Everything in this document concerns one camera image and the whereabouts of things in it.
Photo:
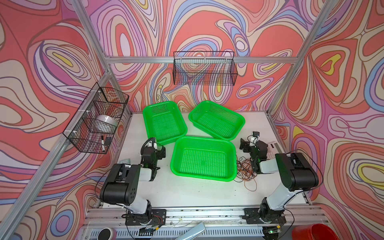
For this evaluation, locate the green basket front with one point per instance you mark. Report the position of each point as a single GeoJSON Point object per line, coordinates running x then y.
{"type": "Point", "coordinates": [204, 158]}

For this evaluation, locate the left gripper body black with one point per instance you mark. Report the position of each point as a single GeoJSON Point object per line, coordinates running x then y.
{"type": "Point", "coordinates": [160, 151]}

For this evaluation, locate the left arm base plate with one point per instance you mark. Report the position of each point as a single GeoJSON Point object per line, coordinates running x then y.
{"type": "Point", "coordinates": [152, 218]}

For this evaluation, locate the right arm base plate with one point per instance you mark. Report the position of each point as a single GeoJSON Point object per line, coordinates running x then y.
{"type": "Point", "coordinates": [258, 216]}

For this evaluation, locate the small white clock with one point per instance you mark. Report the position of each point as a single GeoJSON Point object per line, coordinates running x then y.
{"type": "Point", "coordinates": [125, 161]}

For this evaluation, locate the black wire basket wall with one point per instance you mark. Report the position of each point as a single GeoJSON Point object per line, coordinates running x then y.
{"type": "Point", "coordinates": [204, 68]}
{"type": "Point", "coordinates": [100, 114]}

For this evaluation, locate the pink white calculator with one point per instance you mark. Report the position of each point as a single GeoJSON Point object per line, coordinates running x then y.
{"type": "Point", "coordinates": [276, 148]}

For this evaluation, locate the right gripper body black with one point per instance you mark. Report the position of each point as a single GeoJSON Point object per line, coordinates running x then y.
{"type": "Point", "coordinates": [246, 145]}

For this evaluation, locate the green basket back left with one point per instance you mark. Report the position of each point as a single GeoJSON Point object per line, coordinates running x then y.
{"type": "Point", "coordinates": [164, 122]}

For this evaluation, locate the black wire basket back wall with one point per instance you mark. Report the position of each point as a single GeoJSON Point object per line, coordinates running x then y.
{"type": "Point", "coordinates": [204, 68]}

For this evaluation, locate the green basket back right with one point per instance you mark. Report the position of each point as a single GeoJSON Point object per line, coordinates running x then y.
{"type": "Point", "coordinates": [216, 120]}

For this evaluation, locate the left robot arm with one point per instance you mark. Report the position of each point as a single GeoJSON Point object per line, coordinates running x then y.
{"type": "Point", "coordinates": [122, 184]}

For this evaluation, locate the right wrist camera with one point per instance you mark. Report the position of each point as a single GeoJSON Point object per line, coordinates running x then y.
{"type": "Point", "coordinates": [255, 137]}

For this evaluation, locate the black wire basket left wall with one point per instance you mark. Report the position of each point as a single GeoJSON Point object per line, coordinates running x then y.
{"type": "Point", "coordinates": [100, 114]}

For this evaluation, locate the red bucket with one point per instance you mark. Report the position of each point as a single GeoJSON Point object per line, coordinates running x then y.
{"type": "Point", "coordinates": [314, 232]}

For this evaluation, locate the green basket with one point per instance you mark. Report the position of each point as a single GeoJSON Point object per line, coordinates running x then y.
{"type": "Point", "coordinates": [204, 158]}
{"type": "Point", "coordinates": [164, 122]}
{"type": "Point", "coordinates": [216, 120]}

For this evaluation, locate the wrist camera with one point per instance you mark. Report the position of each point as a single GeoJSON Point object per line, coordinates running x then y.
{"type": "Point", "coordinates": [153, 142]}
{"type": "Point", "coordinates": [255, 137]}

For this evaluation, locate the silver metal bar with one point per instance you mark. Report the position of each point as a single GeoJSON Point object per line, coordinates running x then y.
{"type": "Point", "coordinates": [193, 233]}

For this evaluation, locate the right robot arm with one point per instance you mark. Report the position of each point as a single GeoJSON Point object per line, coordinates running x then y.
{"type": "Point", "coordinates": [297, 176]}

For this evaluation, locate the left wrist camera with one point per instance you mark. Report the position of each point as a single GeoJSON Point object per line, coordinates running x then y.
{"type": "Point", "coordinates": [153, 142]}

